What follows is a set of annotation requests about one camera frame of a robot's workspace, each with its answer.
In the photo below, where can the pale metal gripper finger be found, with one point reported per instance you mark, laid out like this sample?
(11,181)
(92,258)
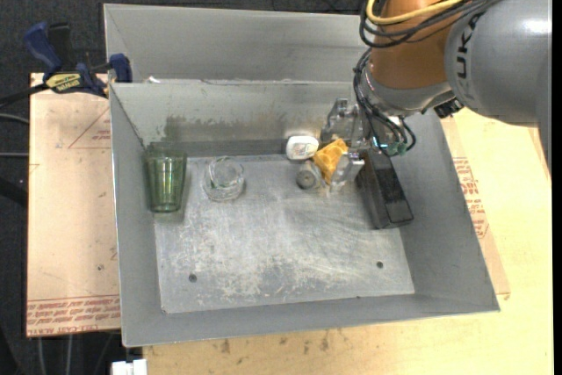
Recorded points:
(347,173)

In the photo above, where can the brown cardboard board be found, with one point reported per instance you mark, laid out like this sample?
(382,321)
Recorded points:
(70,206)

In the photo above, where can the grey metal bin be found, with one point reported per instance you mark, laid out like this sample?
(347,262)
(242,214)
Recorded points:
(272,250)

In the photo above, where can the clear glass jar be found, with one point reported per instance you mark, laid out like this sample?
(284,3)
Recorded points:
(224,182)

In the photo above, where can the green clear cup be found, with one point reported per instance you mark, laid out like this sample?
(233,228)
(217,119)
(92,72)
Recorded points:
(165,182)

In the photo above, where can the dark green flat block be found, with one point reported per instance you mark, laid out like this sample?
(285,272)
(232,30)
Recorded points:
(386,193)

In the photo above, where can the small grey cylinder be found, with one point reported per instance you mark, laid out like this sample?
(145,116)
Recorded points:
(307,178)

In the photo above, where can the white small packet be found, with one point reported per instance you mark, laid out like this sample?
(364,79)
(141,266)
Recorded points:
(300,148)

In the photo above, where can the yellow sponge piece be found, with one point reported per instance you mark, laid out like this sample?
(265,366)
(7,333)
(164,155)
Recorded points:
(328,160)

